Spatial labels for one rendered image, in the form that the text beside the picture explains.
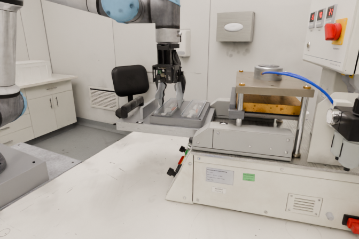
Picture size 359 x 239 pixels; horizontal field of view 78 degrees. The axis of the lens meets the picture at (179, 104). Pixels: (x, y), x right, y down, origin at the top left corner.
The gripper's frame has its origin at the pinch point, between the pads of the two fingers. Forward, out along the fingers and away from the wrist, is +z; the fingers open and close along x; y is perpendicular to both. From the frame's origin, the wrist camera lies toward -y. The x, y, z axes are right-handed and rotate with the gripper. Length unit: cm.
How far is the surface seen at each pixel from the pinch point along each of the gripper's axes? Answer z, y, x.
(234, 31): -27, -138, 17
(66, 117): 80, -161, -194
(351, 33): -23, 16, 43
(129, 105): 0.5, 4.6, -13.2
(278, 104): -5.0, 10.0, 32.4
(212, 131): 1.8, 16.1, 16.2
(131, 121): 3.9, 10.1, -10.2
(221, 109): 4.4, -11.5, 16.7
